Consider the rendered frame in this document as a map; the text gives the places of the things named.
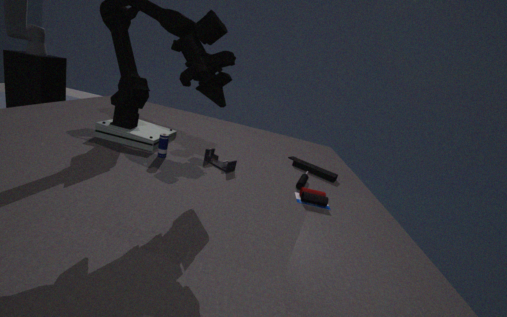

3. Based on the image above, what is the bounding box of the blue and white battery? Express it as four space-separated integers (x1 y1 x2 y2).
158 133 169 158

